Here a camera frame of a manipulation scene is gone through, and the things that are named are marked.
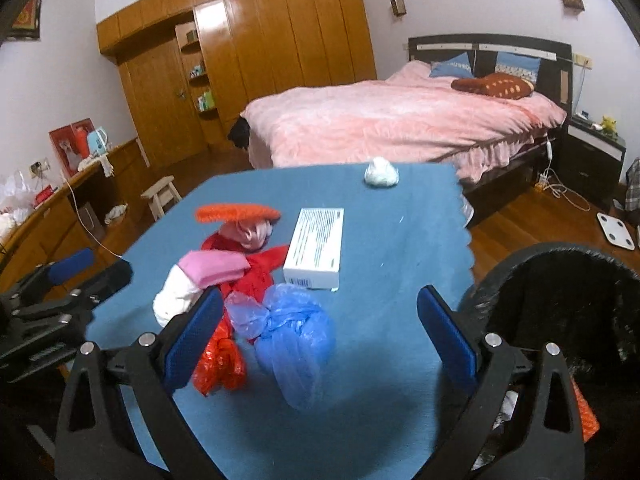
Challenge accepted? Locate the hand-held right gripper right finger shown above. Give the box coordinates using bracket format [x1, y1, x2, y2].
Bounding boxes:
[416, 285, 586, 480]

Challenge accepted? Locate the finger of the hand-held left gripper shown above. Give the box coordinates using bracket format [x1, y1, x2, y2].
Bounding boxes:
[60, 259, 134, 321]
[10, 247, 96, 306]

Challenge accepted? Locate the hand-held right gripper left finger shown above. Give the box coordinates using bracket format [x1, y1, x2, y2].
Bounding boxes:
[55, 287, 226, 480]

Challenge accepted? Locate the red plastic bag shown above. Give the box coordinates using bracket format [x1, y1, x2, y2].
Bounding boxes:
[192, 317, 247, 397]

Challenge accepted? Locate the white cloth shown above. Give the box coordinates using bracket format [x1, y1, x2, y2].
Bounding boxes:
[152, 265, 206, 331]

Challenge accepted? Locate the pink cloth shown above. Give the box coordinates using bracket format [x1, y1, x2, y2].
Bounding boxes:
[177, 250, 251, 289]

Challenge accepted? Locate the red cloth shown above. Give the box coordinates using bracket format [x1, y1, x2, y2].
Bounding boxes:
[200, 232, 291, 311]

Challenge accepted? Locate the blue plastic bag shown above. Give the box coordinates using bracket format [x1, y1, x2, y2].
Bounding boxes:
[225, 282, 337, 411]

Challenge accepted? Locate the pink knit sock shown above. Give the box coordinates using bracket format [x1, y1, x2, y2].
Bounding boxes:
[220, 219, 275, 253]

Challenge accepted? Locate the black trash bin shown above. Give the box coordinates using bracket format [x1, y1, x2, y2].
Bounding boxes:
[457, 242, 640, 480]

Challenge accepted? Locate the orange knit band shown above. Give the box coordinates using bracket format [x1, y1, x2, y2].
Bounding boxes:
[195, 203, 282, 223]

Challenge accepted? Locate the white cardboard box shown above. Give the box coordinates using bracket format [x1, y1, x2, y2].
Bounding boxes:
[283, 207, 346, 292]

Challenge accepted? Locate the wooden side cabinet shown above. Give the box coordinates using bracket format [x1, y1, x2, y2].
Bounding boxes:
[0, 137, 146, 301]

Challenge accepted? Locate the white plastic bag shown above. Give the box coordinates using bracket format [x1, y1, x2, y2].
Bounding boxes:
[0, 170, 36, 211]

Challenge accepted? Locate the blue tablecloth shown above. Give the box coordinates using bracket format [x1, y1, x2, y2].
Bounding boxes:
[85, 161, 478, 480]

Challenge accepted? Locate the small wooden stool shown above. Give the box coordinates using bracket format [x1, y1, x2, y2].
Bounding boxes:
[141, 176, 183, 221]

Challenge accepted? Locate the red gift box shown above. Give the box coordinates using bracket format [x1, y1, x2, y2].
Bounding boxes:
[49, 118, 96, 177]

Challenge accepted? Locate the light blue kettle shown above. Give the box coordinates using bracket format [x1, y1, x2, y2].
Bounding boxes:
[87, 127, 111, 158]

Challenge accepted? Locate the white rolled sock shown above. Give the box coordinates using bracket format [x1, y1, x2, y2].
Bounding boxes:
[363, 157, 400, 188]

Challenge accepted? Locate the wooden door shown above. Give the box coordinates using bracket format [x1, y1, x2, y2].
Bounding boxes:
[120, 45, 211, 168]

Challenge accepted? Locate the black clothing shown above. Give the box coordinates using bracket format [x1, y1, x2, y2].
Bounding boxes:
[228, 116, 252, 151]

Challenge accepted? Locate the white bathroom scale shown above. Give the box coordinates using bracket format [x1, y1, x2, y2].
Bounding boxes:
[596, 211, 638, 251]

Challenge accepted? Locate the black nightstand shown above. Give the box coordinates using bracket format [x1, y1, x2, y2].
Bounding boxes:
[557, 115, 627, 206]

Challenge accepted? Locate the bed with pink cover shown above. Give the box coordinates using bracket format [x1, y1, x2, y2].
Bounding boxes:
[241, 60, 568, 183]

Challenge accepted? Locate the red dotted cushion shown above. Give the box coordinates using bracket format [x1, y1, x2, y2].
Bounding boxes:
[451, 73, 535, 98]

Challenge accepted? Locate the blue pillow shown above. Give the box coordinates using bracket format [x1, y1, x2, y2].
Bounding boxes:
[430, 52, 473, 79]
[495, 51, 542, 83]

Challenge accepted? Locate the wooden wardrobe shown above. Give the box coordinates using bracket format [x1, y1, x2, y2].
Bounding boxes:
[96, 0, 377, 168]

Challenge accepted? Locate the white charging cable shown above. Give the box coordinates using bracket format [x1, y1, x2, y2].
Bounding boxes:
[62, 170, 126, 261]

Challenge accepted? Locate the white floor cable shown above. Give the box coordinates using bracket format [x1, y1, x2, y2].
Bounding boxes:
[542, 135, 591, 211]

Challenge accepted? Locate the red wall hanging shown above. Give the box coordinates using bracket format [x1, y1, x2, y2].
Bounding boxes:
[5, 0, 43, 41]

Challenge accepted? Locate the dark wooden bed frame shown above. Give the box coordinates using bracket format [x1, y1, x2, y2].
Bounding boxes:
[407, 34, 573, 226]

